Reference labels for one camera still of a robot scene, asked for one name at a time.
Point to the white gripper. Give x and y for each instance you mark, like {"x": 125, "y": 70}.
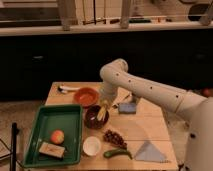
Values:
{"x": 108, "y": 92}

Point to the yellow banana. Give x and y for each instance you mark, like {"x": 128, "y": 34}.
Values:
{"x": 102, "y": 112}

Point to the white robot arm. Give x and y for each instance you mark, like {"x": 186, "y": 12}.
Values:
{"x": 193, "y": 108}

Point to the orange bowl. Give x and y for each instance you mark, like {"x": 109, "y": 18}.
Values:
{"x": 86, "y": 96}

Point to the dark purple bowl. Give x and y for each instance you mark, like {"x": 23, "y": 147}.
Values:
{"x": 91, "y": 120}

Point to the small white bowl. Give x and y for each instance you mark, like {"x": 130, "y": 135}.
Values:
{"x": 91, "y": 146}

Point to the dark small tool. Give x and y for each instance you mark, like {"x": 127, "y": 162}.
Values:
{"x": 117, "y": 104}

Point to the blue sponge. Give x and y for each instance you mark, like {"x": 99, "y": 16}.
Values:
{"x": 127, "y": 108}

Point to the dark grape bunch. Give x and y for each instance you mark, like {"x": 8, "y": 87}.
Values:
{"x": 115, "y": 139}

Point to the green cucumber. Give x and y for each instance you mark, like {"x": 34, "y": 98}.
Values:
{"x": 116, "y": 152}

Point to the red yellow apple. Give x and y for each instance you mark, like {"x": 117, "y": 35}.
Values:
{"x": 57, "y": 137}

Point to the green plastic tray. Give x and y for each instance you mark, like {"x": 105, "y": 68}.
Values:
{"x": 67, "y": 118}

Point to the grey folded cloth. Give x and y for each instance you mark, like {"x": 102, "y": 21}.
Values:
{"x": 148, "y": 152}

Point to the brown wooden block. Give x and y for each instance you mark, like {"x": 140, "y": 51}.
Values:
{"x": 52, "y": 150}

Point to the black metal stand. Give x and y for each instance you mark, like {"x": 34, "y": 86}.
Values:
{"x": 12, "y": 148}

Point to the white handled brush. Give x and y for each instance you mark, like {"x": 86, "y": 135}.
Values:
{"x": 66, "y": 89}

